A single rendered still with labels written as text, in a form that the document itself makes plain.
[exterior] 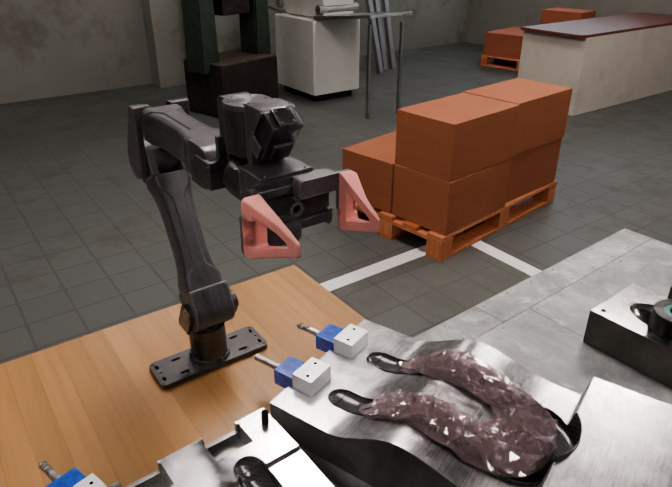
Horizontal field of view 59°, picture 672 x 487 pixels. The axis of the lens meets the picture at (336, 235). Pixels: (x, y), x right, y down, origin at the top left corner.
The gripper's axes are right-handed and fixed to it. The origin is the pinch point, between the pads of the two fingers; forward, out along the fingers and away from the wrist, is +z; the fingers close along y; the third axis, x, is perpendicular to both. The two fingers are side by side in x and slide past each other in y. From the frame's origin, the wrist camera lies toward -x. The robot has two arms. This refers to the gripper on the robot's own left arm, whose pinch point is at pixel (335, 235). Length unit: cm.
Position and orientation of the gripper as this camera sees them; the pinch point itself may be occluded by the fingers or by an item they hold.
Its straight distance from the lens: 59.3
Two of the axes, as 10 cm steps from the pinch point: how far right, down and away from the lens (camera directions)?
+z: 5.8, 3.8, -7.2
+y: 8.1, -2.6, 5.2
